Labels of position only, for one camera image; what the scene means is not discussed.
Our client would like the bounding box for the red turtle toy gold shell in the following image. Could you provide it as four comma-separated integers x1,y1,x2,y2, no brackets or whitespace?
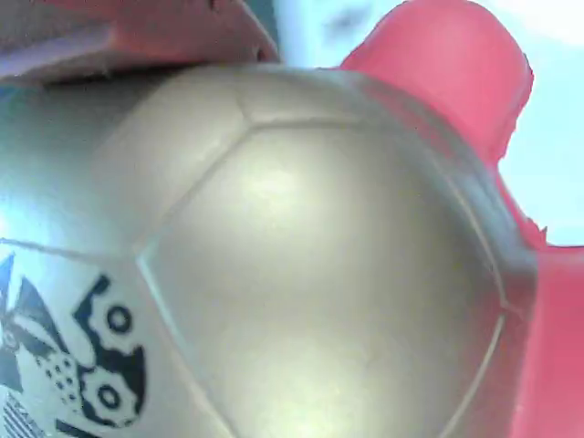
0,0,584,438

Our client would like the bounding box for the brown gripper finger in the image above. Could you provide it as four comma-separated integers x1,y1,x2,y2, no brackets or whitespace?
0,0,282,86

